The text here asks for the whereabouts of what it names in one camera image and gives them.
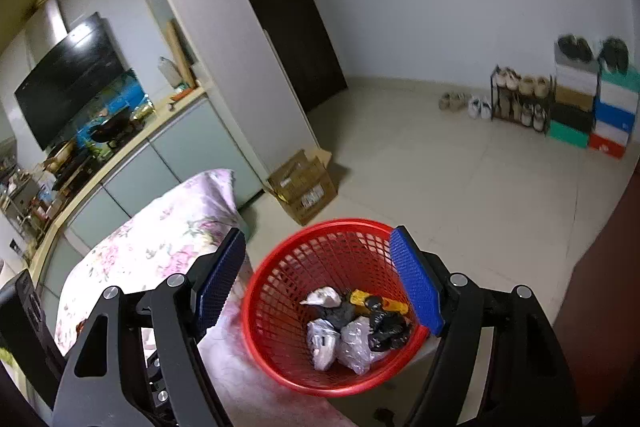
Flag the white packet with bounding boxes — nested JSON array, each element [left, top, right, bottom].
[[306, 319, 341, 370]]

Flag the dark brown wooden furniture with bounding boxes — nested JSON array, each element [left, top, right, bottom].
[[550, 187, 640, 427]]

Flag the white plastic jug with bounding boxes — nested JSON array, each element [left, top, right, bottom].
[[159, 56, 183, 88]]

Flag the beige kitchen counter with cabinets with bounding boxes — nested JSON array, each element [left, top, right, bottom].
[[0, 87, 266, 288]]

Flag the golden pot with lid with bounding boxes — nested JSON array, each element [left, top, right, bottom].
[[42, 139, 78, 172]]

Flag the group of light sneakers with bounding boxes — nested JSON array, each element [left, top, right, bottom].
[[492, 67, 553, 130]]

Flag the black gas cooktop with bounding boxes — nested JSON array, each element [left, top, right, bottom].
[[47, 134, 146, 190]]

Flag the blue backsplash sheet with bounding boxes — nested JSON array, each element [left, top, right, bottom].
[[75, 69, 151, 142]]

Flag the stack of shoe boxes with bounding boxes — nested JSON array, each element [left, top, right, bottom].
[[547, 57, 640, 159]]

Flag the cardboard box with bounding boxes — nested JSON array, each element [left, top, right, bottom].
[[265, 148, 338, 227]]

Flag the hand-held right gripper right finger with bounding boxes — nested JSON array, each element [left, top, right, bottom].
[[389, 226, 585, 427]]

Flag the clear plastic bag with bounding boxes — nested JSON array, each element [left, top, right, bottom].
[[340, 317, 391, 375]]

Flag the red plastic basket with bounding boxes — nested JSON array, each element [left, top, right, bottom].
[[241, 219, 438, 397]]

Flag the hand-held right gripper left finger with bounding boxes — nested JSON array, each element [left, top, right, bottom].
[[51, 228, 247, 427]]

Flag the wooden cutting board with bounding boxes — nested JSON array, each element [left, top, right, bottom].
[[167, 19, 196, 80]]

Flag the dark wooden door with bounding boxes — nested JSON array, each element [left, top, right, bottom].
[[214, 0, 348, 114]]

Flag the white tissue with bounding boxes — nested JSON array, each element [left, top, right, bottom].
[[300, 287, 343, 308]]

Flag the black wok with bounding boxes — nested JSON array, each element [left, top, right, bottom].
[[87, 112, 133, 145]]

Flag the black plastic bag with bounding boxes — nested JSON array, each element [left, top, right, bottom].
[[325, 299, 413, 352]]

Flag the black shoe rack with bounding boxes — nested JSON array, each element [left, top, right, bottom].
[[490, 66, 556, 132]]

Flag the pink floral blanket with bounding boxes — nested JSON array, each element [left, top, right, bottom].
[[54, 168, 351, 427]]

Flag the metal spice rack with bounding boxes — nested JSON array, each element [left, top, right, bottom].
[[0, 167, 56, 238]]

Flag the yellow wrapper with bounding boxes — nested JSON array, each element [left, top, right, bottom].
[[350, 289, 408, 314]]

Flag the black range hood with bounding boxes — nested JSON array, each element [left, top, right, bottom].
[[14, 0, 128, 151]]

